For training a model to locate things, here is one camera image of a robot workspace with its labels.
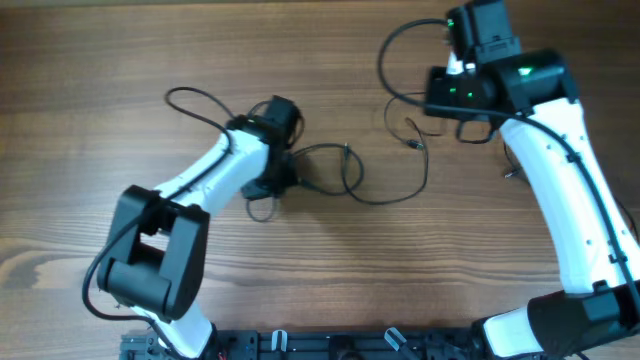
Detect left camera cable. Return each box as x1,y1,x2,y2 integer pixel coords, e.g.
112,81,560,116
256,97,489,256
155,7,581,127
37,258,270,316
81,86,236,359

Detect thin black micro-USB cable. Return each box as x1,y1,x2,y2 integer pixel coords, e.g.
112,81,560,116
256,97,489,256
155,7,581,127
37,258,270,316
340,91,446,207

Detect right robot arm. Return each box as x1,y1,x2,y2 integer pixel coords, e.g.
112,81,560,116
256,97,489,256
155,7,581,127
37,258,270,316
426,1,639,359

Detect right camera cable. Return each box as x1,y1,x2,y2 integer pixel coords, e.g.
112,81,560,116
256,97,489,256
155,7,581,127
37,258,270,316
376,18,640,321

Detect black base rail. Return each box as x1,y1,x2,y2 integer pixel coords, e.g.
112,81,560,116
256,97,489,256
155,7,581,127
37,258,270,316
119,327,501,360

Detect camera cable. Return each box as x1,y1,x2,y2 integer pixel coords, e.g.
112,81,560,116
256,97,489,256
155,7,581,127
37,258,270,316
81,86,236,359
376,18,640,321

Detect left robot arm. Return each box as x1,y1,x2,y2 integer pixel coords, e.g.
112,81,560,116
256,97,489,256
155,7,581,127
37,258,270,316
85,96,303,359

